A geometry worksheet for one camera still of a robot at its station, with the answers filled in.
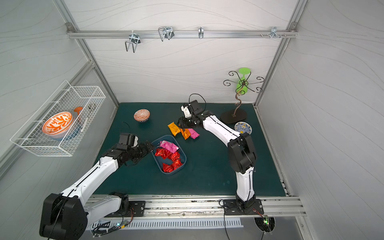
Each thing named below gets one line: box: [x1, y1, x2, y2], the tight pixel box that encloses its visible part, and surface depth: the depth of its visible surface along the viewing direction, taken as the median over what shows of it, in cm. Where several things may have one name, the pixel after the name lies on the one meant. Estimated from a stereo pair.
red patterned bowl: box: [133, 108, 151, 123], surface depth 113 cm
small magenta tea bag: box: [188, 128, 200, 140], surface depth 102 cm
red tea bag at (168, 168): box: [162, 163, 175, 173], surface depth 84 cm
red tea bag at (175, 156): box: [171, 151, 181, 162], surface depth 90 cm
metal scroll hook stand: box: [220, 71, 265, 124], surface depth 93 cm
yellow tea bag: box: [167, 122, 181, 137], surface depth 106 cm
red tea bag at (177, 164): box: [172, 158, 183, 171], surface depth 88 cm
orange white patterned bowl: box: [42, 111, 74, 139], surface depth 64 cm
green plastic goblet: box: [236, 67, 252, 94], surface depth 92 cm
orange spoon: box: [74, 106, 83, 115], surface depth 76 cm
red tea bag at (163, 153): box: [154, 147, 172, 160], surface depth 92 cm
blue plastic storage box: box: [152, 135, 187, 175], surface depth 92 cm
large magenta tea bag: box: [159, 140, 180, 153], surface depth 93 cm
